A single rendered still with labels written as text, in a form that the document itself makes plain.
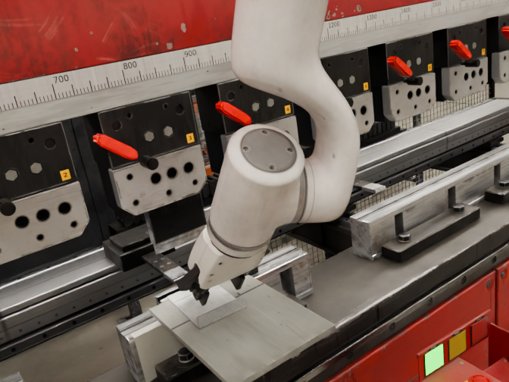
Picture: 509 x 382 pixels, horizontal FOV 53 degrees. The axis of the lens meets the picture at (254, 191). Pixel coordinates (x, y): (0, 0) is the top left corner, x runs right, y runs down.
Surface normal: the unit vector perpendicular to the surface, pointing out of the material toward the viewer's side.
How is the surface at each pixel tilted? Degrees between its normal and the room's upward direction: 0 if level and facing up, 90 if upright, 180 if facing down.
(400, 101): 90
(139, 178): 90
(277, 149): 39
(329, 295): 0
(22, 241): 90
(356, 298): 0
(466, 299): 90
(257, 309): 0
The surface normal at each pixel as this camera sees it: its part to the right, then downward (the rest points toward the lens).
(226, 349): -0.15, -0.93
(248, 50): -0.57, 0.36
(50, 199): 0.57, 0.19
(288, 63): 0.26, 0.49
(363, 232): -0.80, 0.31
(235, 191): -0.64, 0.51
